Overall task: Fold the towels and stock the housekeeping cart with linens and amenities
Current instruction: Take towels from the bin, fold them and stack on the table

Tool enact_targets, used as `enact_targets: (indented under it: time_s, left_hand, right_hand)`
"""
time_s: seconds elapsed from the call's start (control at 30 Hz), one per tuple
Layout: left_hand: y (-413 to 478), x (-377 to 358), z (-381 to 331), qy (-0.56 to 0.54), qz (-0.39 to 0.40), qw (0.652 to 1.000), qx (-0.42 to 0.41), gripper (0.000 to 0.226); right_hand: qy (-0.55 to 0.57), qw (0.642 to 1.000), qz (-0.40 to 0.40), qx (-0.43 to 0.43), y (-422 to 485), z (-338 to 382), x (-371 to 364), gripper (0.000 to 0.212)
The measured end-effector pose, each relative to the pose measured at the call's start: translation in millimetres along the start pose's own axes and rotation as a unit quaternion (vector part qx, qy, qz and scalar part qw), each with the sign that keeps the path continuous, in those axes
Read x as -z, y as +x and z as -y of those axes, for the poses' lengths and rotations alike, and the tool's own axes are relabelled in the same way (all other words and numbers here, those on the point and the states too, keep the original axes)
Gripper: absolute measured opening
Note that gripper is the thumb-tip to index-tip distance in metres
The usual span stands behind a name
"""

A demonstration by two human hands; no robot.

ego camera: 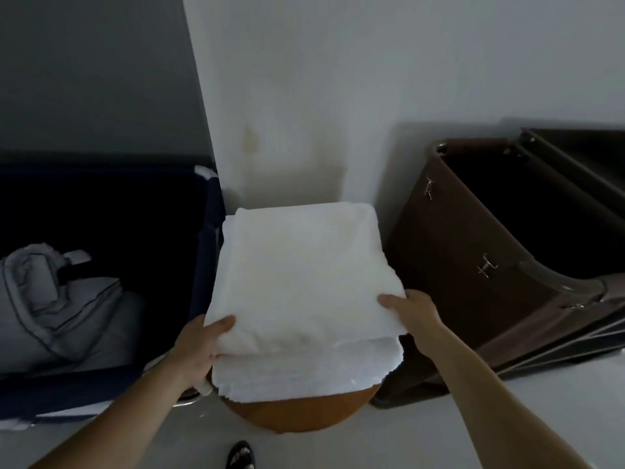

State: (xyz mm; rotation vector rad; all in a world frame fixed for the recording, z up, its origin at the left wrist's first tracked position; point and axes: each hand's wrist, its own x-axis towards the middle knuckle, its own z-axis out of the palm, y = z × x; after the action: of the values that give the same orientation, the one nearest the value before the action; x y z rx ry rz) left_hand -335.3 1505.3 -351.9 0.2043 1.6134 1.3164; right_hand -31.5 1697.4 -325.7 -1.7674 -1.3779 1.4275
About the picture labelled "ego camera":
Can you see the person's left hand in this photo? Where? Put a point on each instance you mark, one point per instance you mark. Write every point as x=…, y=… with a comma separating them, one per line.
x=197, y=351

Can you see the person's right hand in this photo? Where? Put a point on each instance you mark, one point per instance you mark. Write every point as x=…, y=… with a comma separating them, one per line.
x=420, y=322

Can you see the brown housekeeping cart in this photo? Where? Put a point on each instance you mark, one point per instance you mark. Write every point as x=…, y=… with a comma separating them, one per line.
x=449, y=239

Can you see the white towel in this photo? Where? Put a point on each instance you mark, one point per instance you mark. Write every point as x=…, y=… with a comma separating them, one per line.
x=302, y=268
x=302, y=376

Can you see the person's left forearm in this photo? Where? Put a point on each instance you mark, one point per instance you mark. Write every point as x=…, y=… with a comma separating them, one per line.
x=122, y=424

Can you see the person's right forearm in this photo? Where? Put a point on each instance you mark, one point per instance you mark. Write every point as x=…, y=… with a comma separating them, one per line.
x=503, y=415

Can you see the black sandal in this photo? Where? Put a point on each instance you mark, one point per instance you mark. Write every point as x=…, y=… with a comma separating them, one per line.
x=240, y=456

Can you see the round wooden side table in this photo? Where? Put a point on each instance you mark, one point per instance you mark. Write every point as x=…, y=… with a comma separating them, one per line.
x=293, y=415

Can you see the white pillowcase black piping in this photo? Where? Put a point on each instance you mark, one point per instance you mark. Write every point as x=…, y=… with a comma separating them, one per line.
x=73, y=317

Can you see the grey door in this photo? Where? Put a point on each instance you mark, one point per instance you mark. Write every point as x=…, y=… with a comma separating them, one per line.
x=97, y=68

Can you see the navy laundry hamper white frame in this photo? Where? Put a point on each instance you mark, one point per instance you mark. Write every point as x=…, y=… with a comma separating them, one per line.
x=97, y=205

